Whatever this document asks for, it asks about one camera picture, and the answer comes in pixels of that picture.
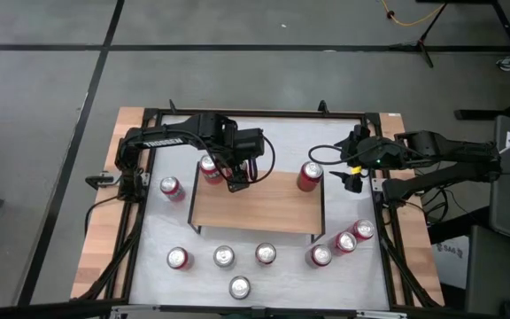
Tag wooden shelf black metal frame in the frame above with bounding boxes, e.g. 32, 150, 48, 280
187, 160, 327, 245

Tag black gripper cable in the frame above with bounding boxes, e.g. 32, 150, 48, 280
307, 144, 359, 166
254, 135, 277, 185

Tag silver aluminium bar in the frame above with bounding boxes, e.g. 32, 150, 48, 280
108, 304, 409, 319

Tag black desk frame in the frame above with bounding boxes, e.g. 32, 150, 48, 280
416, 0, 510, 121

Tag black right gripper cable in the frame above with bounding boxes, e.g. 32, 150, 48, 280
307, 144, 359, 166

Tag black tripod stand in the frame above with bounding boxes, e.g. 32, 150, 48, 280
387, 2, 449, 70

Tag white table mat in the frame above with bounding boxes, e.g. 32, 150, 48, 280
128, 115, 391, 311

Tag yellow floor cable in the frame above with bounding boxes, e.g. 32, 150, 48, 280
379, 0, 447, 27

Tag black metal table frame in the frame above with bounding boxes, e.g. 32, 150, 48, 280
71, 99, 444, 311

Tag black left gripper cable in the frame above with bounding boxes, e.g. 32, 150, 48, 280
254, 135, 277, 185

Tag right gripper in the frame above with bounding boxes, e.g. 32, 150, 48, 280
328, 123, 384, 194

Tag black left base cable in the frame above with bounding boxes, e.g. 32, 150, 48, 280
83, 194, 123, 236

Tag white labelled box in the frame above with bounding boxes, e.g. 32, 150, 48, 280
431, 237, 471, 289

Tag dark grey cabinet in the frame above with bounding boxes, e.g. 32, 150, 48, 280
464, 224, 510, 319

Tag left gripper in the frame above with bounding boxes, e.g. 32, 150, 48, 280
217, 115, 266, 193

